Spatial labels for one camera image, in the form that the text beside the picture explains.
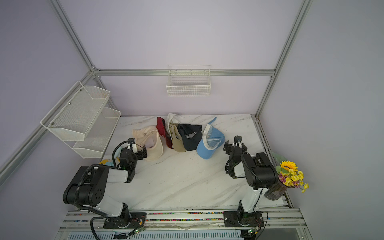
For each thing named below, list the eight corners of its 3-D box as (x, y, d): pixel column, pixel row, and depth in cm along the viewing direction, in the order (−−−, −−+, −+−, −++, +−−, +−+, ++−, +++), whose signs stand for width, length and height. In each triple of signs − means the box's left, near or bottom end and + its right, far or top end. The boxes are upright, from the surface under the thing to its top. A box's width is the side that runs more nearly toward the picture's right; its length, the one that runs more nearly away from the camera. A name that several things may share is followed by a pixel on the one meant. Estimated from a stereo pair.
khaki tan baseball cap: (174, 154, 99) (172, 144, 89) (169, 136, 109) (167, 125, 99) (185, 151, 100) (183, 141, 91) (179, 134, 110) (177, 122, 100)
